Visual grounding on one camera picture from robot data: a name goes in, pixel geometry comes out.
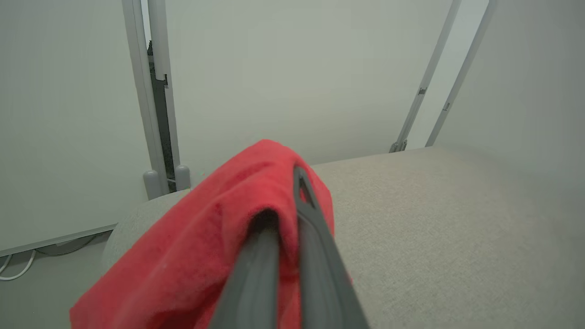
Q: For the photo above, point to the grey fabric sofa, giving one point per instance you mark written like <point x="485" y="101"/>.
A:
<point x="434" y="237"/>

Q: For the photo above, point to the white partition panel grey frame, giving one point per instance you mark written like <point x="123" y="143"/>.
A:
<point x="525" y="68"/>
<point x="297" y="68"/>

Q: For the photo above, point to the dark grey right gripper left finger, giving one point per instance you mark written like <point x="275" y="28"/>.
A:
<point x="251" y="292"/>

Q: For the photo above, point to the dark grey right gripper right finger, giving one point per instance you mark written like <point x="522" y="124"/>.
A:
<point x="320" y="274"/>

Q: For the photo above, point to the red t-shirt garment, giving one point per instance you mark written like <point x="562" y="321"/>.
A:
<point x="183" y="256"/>

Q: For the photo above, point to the white partition panel grey legs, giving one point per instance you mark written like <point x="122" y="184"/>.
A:
<point x="68" y="114"/>

